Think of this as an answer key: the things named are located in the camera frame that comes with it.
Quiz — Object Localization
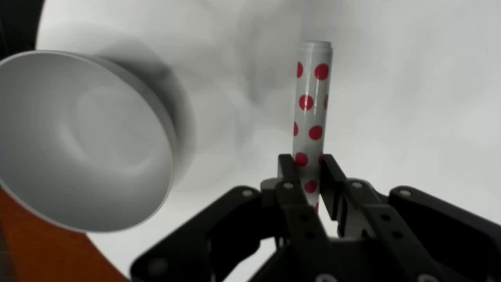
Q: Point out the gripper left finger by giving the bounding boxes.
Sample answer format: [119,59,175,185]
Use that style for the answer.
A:
[130,154,330,282]

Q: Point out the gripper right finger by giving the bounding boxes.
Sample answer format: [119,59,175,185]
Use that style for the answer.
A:
[319,154,501,282]

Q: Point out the white tube with red dots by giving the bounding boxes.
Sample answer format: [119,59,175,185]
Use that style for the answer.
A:
[292,40,333,214]

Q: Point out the white bowl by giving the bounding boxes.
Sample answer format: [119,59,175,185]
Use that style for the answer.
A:
[0,50,181,234]

